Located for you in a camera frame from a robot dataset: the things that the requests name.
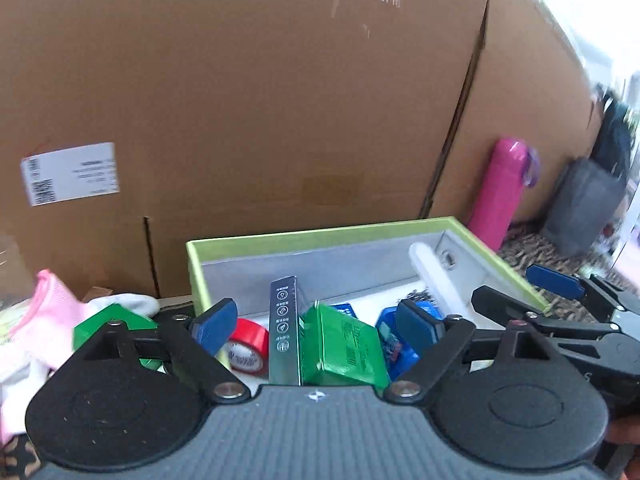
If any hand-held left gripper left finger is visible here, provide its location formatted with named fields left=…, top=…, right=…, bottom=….
left=75, top=297, right=251, bottom=403

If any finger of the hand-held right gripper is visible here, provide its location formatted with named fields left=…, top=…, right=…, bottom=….
left=471, top=285, right=616, bottom=341
left=526, top=264, right=626, bottom=311

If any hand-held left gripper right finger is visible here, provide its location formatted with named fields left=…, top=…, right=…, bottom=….
left=385, top=300, right=553, bottom=403

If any steel wool scourer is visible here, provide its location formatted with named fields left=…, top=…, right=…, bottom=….
left=397, top=287, right=431, bottom=306

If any blue shiny packet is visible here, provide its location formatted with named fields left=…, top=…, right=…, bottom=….
left=375, top=305, right=422, bottom=382

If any red tape roll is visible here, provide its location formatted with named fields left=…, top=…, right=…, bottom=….
left=222, top=317, right=271, bottom=375

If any white plastic tube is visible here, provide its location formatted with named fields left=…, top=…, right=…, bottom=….
left=409, top=241, right=476, bottom=317

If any dark box with white icons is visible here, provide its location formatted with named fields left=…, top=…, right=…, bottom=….
left=269, top=275, right=313, bottom=387

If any green and white box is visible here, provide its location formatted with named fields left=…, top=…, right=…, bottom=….
left=73, top=302, right=166, bottom=373

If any green shiny packet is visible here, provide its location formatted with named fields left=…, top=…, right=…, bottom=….
left=299, top=301, right=391, bottom=392

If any white sock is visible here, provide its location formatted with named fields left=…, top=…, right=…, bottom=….
left=82, top=294, right=161, bottom=318

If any lime green box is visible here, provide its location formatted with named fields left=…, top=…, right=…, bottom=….
left=186, top=216, right=551, bottom=391

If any black letter-print mat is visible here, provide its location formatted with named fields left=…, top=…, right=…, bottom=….
left=0, top=220, right=640, bottom=480

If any grey bag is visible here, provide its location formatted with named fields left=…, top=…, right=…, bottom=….
left=540, top=156, right=628, bottom=258

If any pink insulated bottle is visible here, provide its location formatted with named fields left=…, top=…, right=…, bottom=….
left=467, top=136, right=541, bottom=253

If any black bag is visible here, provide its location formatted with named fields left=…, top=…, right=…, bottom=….
left=590, top=85, right=636, bottom=181

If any pink sock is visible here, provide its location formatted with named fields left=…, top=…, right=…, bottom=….
left=0, top=268, right=91, bottom=443

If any plain cardboard box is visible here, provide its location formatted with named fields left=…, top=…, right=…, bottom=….
left=425, top=0, right=608, bottom=226

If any large labelled cardboard box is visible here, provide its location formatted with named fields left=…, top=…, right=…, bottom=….
left=0, top=0, right=493, bottom=306

